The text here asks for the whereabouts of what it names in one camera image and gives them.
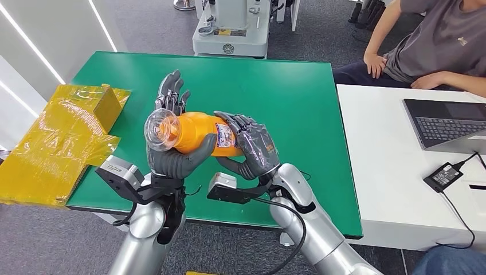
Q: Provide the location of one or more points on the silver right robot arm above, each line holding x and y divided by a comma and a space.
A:
315, 227

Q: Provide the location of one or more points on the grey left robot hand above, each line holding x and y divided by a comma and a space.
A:
171, 163

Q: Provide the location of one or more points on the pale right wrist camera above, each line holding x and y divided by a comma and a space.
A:
224, 186

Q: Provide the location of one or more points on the chrome stand base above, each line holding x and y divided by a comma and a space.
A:
185, 4

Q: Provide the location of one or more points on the person's right hand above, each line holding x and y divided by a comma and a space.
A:
375, 65

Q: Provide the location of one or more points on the white table leg bracket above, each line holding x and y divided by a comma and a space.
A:
286, 240

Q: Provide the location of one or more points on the black power adapter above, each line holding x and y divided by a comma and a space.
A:
443, 177

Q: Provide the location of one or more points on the dark grey laptop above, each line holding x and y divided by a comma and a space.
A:
444, 125

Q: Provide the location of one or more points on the yellow tape-wrapped cardboard box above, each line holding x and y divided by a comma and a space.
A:
41, 151

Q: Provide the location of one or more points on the person's leg in jeans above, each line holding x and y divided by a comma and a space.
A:
452, 262

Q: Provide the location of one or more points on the person's left hand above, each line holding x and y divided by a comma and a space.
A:
427, 81

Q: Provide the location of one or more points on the person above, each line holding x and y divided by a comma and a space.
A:
436, 41

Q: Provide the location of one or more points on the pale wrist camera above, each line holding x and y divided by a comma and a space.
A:
119, 174
224, 186

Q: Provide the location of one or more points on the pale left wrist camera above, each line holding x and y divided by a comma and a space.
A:
119, 174

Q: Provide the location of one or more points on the orange plastic bottle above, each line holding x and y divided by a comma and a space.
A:
197, 131

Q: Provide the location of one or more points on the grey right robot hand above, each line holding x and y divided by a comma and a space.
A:
258, 148

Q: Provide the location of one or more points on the person's hand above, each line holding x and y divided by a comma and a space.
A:
375, 65
427, 81

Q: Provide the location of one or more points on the grey robot base machine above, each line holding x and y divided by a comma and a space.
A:
231, 38

